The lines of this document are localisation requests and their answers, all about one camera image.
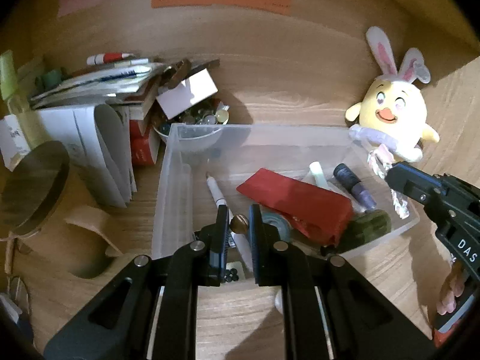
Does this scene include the pale green tube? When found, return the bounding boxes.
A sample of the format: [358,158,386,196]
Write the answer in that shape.
[309,162,329,190]

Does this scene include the person's hand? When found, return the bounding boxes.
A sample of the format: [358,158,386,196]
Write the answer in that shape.
[436,261,465,315]

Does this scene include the white paper box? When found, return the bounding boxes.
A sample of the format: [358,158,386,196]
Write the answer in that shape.
[35,104,137,208]

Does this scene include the blue white product box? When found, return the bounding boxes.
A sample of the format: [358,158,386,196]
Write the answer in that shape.
[1,292,30,342]

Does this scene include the white pen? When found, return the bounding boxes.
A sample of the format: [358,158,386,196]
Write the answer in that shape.
[204,171,254,271]

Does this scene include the green spray bottle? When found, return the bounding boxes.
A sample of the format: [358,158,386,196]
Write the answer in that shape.
[1,50,30,123]

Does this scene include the red white marker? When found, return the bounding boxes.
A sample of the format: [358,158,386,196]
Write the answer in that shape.
[86,53,134,66]

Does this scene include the brown mug with lid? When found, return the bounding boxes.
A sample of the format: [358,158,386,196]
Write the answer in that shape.
[1,141,126,279]

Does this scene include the eyeglasses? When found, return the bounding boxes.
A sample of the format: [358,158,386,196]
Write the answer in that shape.
[3,232,33,316]

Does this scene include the yellow chick bunny plush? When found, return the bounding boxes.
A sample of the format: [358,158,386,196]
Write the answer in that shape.
[345,26,439,163]

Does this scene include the small white pink box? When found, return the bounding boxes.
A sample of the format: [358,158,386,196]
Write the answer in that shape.
[156,69,218,119]

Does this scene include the blue tape roll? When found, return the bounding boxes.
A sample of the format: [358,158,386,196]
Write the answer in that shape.
[262,211,292,242]

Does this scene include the bowl of trinkets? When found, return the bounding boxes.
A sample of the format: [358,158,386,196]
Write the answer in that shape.
[151,97,230,152]

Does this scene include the clear plastic organizer bin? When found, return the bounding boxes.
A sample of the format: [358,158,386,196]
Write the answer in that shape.
[151,124,419,258]

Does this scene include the stack of papers and booklets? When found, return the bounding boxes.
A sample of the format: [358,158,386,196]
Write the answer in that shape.
[29,61,171,109]

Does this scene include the dark green small bottle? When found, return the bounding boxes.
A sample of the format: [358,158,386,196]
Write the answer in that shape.
[337,210,391,253]

